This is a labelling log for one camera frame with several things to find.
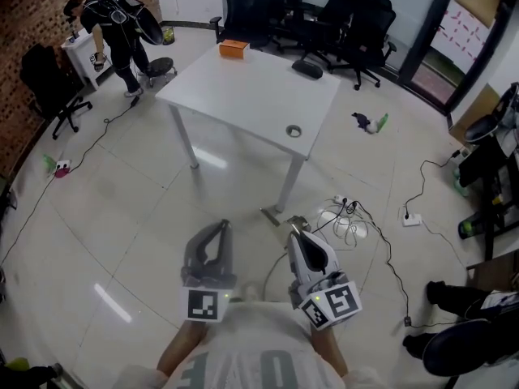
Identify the black round backpack rig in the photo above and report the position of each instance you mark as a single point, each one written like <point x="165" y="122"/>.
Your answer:
<point x="142" y="18"/>

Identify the purple cloth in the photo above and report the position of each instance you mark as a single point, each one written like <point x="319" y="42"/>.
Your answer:
<point x="361" y="120"/>

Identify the person's right forearm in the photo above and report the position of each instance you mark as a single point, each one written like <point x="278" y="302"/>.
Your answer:
<point x="328" y="351"/>

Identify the black oblong case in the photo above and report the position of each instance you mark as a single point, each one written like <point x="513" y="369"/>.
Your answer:
<point x="307" y="69"/>

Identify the green bottle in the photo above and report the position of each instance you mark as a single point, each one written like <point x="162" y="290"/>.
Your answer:
<point x="383" y="121"/>

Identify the small grey-brown metal piece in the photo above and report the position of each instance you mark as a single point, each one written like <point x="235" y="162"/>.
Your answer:
<point x="299" y="222"/>

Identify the mesh waste bin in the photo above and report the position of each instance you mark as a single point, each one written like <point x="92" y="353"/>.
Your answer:
<point x="168" y="35"/>

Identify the white square socket block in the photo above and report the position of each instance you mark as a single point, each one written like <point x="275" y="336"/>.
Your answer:
<point x="411" y="219"/>

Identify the black chair seat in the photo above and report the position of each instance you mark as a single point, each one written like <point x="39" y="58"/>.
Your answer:
<point x="470" y="347"/>

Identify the white low cabinet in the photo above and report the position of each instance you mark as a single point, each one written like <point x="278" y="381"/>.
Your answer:
<point x="83" y="57"/>

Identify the black office chair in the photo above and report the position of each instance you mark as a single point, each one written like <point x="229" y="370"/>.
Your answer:
<point x="324" y="22"/>
<point x="46" y="83"/>
<point x="367" y="39"/>
<point x="243" y="14"/>

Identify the black round wheeled stool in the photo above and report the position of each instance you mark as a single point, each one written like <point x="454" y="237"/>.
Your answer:
<point x="160" y="68"/>

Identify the black equipment rack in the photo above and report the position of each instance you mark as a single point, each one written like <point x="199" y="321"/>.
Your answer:
<point x="492" y="168"/>

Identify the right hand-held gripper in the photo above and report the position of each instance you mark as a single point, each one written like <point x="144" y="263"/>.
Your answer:
<point x="330" y="300"/>

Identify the brown cardboard box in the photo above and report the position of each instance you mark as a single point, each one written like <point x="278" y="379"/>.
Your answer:
<point x="472" y="112"/>

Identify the green plastic wrapper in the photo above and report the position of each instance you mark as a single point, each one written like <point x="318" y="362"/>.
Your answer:
<point x="48" y="162"/>

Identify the white power strip pink plug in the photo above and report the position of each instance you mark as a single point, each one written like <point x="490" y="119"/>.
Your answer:
<point x="61" y="167"/>

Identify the person's white printed shirt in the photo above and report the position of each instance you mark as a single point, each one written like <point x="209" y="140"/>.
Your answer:
<point x="259" y="338"/>

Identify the white rectangular table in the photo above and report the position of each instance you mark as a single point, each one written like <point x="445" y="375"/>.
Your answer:
<point x="259" y="91"/>

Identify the silver metal object bar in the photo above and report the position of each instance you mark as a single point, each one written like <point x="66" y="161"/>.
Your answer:
<point x="271" y="217"/>

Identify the white board with red marks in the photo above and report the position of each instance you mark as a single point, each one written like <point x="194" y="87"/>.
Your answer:
<point x="466" y="26"/>

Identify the person's left forearm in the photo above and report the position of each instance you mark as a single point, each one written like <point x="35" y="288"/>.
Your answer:
<point x="184" y="349"/>

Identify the white ball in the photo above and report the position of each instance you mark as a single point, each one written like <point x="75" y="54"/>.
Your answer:
<point x="371" y="127"/>

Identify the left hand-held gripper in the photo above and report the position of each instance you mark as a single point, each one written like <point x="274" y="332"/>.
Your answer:
<point x="204" y="300"/>

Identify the orange box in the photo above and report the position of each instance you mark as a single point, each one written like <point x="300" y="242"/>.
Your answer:
<point x="234" y="48"/>

